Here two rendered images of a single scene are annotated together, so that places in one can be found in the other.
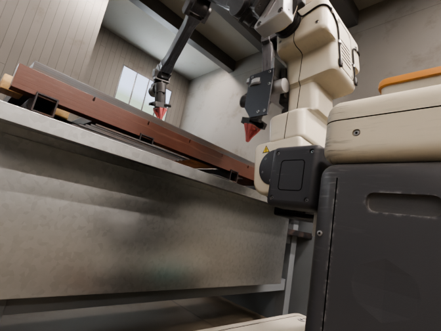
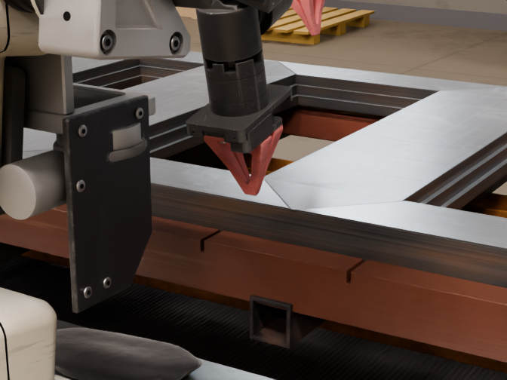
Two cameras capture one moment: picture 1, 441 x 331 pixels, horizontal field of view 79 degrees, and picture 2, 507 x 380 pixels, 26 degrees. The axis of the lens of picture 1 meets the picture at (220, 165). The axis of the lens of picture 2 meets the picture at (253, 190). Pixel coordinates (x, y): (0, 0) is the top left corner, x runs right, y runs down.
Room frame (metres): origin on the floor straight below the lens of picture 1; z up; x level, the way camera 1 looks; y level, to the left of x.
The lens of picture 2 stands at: (0.86, -1.12, 1.24)
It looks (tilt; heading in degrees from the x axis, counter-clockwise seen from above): 17 degrees down; 75
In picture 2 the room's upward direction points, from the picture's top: straight up
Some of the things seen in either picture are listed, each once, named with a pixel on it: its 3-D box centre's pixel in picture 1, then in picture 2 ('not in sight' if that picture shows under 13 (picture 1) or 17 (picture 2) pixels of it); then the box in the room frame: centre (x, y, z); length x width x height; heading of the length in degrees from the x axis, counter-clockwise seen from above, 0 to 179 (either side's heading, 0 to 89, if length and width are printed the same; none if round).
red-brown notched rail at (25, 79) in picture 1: (231, 166); (281, 275); (1.18, -0.05, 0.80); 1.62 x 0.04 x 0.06; 134
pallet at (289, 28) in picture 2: not in sight; (297, 23); (3.13, 6.26, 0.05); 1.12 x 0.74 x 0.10; 44
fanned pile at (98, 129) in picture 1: (120, 146); not in sight; (0.73, 0.28, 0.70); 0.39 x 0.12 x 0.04; 134
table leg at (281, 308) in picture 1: (285, 270); not in sight; (1.71, -0.51, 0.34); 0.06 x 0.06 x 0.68; 44
